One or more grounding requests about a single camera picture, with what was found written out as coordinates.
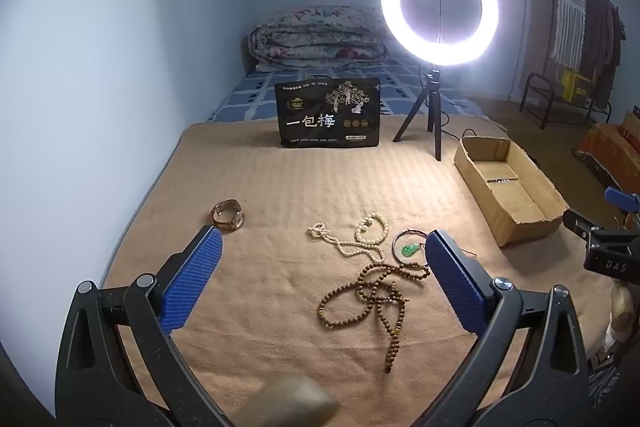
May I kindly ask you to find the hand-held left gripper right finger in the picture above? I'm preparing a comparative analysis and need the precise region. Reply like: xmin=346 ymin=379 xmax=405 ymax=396
xmin=422 ymin=228 xmax=593 ymax=427

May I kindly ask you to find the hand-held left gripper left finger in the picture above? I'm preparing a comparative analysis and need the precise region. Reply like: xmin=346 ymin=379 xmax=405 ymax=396
xmin=54 ymin=226 xmax=236 ymax=427

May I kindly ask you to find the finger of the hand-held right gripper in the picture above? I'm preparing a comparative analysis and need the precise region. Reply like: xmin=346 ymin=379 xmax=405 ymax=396
xmin=604 ymin=186 xmax=640 ymax=214
xmin=562 ymin=208 xmax=608 ymax=242

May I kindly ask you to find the green jade pendant red cord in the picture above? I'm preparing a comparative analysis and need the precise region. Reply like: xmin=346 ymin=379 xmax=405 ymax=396
xmin=401 ymin=229 xmax=478 ymax=259

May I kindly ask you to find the cardboard box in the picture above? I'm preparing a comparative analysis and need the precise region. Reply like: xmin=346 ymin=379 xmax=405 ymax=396
xmin=453 ymin=136 xmax=571 ymax=249

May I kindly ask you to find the dark thin bangle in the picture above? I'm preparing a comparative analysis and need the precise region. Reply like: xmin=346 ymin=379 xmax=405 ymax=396
xmin=392 ymin=229 xmax=432 ymax=266

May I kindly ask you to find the gold wristwatch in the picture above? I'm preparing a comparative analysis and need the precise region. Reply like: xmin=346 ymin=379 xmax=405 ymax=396
xmin=211 ymin=199 xmax=246 ymax=233

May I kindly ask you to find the brown wooden bead necklace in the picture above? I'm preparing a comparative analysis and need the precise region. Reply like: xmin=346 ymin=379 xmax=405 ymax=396
xmin=317 ymin=261 xmax=432 ymax=375

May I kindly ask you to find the cream bead bracelet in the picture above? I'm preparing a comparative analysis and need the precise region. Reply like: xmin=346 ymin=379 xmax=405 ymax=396
xmin=355 ymin=215 xmax=391 ymax=246

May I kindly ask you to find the white pearl necklace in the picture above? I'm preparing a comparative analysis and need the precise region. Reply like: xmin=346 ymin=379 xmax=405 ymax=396
xmin=307 ymin=222 xmax=386 ymax=264

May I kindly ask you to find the person's right hand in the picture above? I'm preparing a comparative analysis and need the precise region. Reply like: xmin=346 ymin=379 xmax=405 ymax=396
xmin=606 ymin=282 xmax=640 ymax=358

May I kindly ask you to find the person's left hand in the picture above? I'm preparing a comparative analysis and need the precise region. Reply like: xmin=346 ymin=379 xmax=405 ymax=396
xmin=250 ymin=376 xmax=342 ymax=427

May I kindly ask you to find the yellow box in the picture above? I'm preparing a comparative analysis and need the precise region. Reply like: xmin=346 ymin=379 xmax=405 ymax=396
xmin=560 ymin=69 xmax=592 ymax=102

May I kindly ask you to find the striped dark clothing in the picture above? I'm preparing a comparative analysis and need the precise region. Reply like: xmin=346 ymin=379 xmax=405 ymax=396
xmin=586 ymin=354 xmax=623 ymax=410

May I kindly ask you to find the tan blanket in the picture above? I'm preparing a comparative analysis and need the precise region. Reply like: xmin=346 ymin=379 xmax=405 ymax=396
xmin=102 ymin=117 xmax=618 ymax=427

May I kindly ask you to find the dark hanging garment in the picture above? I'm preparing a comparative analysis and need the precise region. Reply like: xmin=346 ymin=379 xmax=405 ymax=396
xmin=580 ymin=0 xmax=625 ymax=78

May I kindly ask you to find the black tripod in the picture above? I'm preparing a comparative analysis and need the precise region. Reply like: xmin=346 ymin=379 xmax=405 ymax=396
xmin=392 ymin=67 xmax=451 ymax=161

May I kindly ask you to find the white knitted garment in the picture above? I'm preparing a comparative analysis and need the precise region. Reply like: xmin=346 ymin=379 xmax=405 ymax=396
xmin=551 ymin=0 xmax=587 ymax=68

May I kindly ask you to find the blue patterned bed sheet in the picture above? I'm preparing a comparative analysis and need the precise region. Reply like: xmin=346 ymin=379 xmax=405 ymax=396
xmin=205 ymin=57 xmax=488 ymax=128

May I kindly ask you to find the black printed snack bag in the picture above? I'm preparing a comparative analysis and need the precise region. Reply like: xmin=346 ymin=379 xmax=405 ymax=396
xmin=275 ymin=77 xmax=383 ymax=151

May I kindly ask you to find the folded floral quilt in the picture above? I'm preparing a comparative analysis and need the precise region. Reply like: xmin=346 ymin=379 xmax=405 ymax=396
xmin=247 ymin=4 xmax=389 ymax=74

